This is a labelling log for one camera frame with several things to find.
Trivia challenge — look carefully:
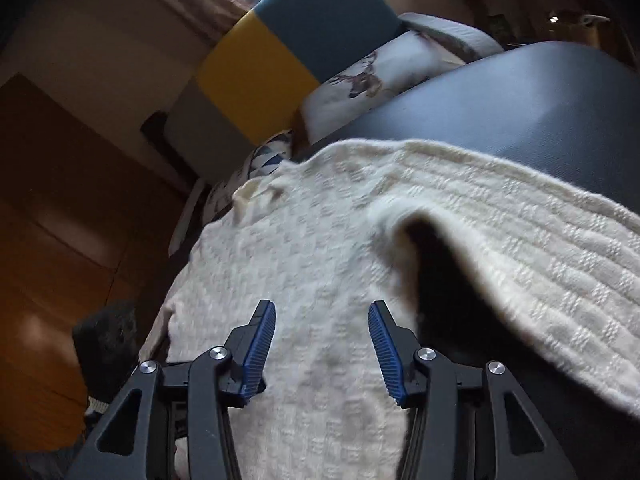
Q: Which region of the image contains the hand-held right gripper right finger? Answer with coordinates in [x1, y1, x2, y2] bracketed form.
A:
[367, 301, 581, 480]

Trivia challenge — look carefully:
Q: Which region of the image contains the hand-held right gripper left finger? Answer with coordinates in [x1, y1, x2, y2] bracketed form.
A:
[65, 300, 277, 480]

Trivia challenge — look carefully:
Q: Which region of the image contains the white knit sweater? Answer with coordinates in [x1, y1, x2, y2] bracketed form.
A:
[137, 139, 640, 480]

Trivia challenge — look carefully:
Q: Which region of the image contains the white plastic bar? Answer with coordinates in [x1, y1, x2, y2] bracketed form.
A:
[167, 180, 206, 256]

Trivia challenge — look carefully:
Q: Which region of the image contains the dark fuzzy object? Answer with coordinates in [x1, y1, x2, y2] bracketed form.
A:
[71, 300, 138, 406]

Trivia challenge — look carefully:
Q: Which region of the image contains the blue white patterned pillow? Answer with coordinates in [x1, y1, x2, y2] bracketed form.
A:
[247, 129, 296, 178]

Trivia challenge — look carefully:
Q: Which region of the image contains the deer print pillow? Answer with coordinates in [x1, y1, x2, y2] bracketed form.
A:
[300, 30, 468, 146]

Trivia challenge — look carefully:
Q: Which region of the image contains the grey yellow blue sofa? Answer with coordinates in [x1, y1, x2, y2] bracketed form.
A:
[140, 0, 506, 221]

